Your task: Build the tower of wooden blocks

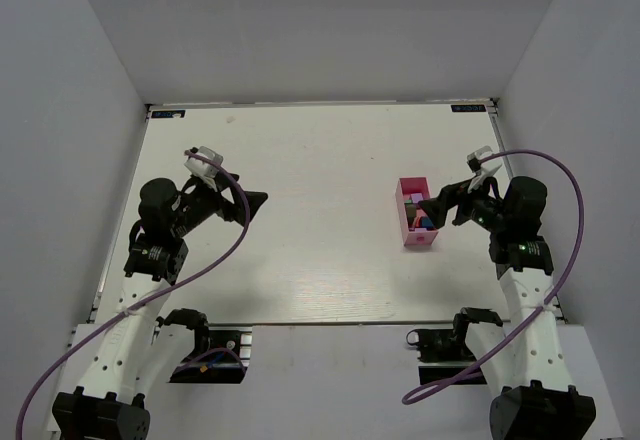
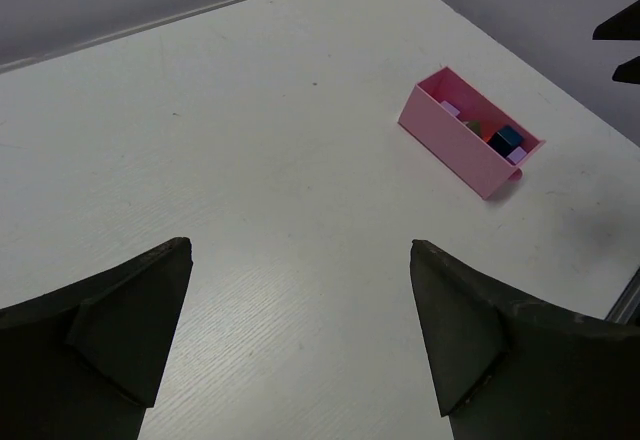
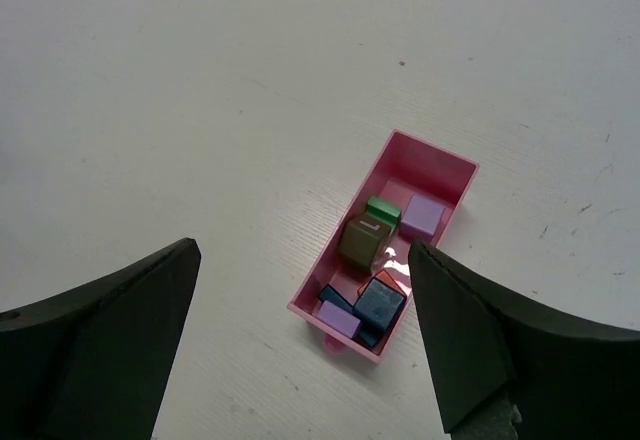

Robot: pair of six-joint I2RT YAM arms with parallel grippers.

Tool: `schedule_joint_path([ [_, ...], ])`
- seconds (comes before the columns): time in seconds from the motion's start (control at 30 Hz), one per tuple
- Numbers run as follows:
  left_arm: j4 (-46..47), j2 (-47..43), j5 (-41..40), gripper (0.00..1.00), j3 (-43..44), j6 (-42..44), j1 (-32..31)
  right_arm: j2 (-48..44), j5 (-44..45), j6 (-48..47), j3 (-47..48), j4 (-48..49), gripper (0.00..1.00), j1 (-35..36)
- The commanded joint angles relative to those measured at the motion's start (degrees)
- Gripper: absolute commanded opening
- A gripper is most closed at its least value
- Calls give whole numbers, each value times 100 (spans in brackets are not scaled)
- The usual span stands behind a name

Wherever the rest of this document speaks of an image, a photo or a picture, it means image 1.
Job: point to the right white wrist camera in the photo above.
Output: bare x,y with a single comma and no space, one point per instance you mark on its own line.
481,164

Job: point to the blue cube block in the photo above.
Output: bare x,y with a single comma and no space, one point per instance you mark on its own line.
426,223

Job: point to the green rectangular block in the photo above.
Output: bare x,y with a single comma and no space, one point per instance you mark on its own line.
411,210

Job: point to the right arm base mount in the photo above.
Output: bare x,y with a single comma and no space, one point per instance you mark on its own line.
439,355

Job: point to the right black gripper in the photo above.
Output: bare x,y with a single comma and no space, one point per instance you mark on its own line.
454,205

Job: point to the left blue table label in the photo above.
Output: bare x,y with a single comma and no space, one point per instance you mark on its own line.
168,114

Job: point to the blue table label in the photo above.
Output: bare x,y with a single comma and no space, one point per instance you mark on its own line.
468,108
168,114

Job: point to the pink plastic box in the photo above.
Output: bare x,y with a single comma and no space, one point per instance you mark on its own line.
413,236

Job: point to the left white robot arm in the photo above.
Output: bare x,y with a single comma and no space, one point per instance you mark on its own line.
140,347

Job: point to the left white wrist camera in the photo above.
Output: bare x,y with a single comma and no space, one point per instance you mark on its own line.
203,162

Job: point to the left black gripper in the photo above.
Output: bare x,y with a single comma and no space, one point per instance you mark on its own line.
228,203

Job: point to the right blue table label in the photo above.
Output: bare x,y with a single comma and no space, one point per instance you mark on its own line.
468,108

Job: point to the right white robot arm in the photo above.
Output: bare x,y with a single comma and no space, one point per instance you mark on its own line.
534,396

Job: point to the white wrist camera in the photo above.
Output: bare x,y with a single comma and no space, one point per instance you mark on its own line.
481,164
203,162

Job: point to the purple cube block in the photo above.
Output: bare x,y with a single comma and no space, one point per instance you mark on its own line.
413,198

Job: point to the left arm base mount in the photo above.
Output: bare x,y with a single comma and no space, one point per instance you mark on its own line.
220,359

